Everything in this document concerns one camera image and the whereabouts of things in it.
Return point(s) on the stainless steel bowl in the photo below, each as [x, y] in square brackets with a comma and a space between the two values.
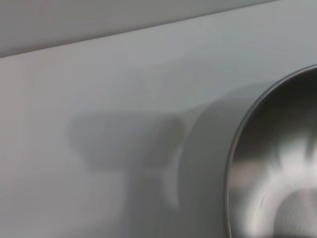
[272, 153]

